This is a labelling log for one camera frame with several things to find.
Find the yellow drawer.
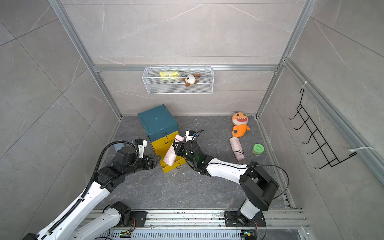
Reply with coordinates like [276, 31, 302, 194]
[155, 141, 186, 173]

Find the pink umbrella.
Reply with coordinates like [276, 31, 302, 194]
[164, 135, 184, 166]
[229, 137, 245, 161]

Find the teal drawer cabinet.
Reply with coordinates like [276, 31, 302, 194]
[138, 105, 179, 142]

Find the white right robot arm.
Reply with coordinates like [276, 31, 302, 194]
[173, 140, 279, 221]

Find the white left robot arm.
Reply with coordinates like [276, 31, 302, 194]
[24, 139, 161, 240]

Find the orange shark plush toy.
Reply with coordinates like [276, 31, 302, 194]
[232, 112, 251, 138]

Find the brown white plush dog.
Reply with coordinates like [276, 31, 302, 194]
[183, 74, 201, 88]

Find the green lidded round tin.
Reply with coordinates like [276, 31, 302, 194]
[252, 144, 265, 156]

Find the yellow item in basket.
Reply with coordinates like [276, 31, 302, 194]
[159, 71, 183, 81]

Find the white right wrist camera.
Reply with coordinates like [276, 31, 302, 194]
[185, 130, 197, 142]

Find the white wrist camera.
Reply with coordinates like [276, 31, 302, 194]
[134, 139, 147, 159]
[185, 130, 197, 142]

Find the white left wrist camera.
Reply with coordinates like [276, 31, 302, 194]
[134, 139, 147, 159]

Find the white wire wall basket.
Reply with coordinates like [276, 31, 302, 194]
[142, 66, 215, 95]

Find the black wire wall hook rack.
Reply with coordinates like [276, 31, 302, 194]
[289, 89, 357, 170]

